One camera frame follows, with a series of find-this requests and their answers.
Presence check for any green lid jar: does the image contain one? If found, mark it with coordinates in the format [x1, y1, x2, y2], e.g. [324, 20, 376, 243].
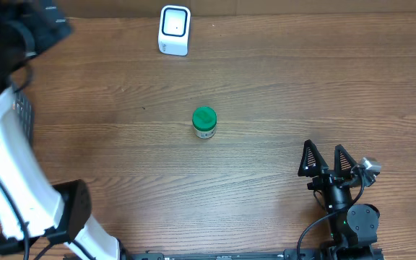
[192, 106, 217, 139]

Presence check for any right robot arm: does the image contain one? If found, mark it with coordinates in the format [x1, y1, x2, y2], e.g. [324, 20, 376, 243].
[296, 139, 384, 260]

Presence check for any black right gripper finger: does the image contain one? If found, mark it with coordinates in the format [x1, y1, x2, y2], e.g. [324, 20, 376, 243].
[298, 139, 329, 177]
[334, 144, 357, 177]

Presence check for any grey plastic mesh basket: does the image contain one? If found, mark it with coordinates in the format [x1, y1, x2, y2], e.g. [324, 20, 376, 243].
[12, 91, 34, 146]

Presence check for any white barcode scanner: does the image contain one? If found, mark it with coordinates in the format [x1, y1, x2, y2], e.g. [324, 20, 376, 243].
[157, 5, 191, 56]

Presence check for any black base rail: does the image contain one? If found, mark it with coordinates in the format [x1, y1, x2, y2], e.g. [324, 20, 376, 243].
[63, 249, 385, 260]

